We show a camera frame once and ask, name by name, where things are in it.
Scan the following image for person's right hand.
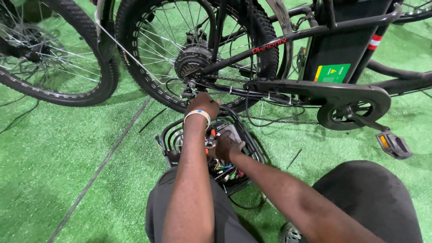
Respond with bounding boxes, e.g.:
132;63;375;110
215;130;246;163

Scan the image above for person's left hand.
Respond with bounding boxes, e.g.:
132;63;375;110
184;92;222;119

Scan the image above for orange-handled pliers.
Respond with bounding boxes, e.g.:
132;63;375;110
205;129;217;154

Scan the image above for white wristband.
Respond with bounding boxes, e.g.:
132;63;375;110
184;109;212;131

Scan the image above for black rear derailleur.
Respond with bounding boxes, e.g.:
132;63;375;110
180;82;200;101

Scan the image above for black controller box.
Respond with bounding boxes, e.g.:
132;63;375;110
160;107;265;197

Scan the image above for black hub motor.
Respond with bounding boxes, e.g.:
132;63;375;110
174;43;217;80

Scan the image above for black knobby bicycle wheel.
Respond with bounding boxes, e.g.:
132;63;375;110
115;0;281;114

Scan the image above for black bicycle fender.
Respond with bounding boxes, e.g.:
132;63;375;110
264;0;295;80

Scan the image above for black slim-tyre bicycle wheel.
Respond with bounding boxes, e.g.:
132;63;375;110
0;0;119;107

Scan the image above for grey shoe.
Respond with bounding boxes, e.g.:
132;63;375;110
278;222;303;243

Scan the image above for plastic-wrapped black fender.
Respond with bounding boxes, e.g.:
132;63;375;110
94;0;162;86

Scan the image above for black battery case green label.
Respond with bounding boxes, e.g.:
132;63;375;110
298;0;394;85

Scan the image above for dark grey trousers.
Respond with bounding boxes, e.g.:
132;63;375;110
145;160;424;243

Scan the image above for black pedal orange reflector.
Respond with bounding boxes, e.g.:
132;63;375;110
375;131;413;160

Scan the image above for bundle of coloured wires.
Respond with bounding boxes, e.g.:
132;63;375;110
207;157;245;183

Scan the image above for bicycle chain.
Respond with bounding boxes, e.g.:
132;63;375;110
202;75;320;126

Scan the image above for black cable tie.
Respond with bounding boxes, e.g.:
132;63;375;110
286;147;304;169
139;107;168;133

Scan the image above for black controller cable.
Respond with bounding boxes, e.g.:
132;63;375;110
228;193;268;210

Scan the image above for black chain guard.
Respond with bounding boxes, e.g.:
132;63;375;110
244;78;392;131

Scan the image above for black bicycle frame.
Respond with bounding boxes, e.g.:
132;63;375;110
182;0;432;105

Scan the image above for black floor cable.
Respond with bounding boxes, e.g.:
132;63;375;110
0;95;40;135

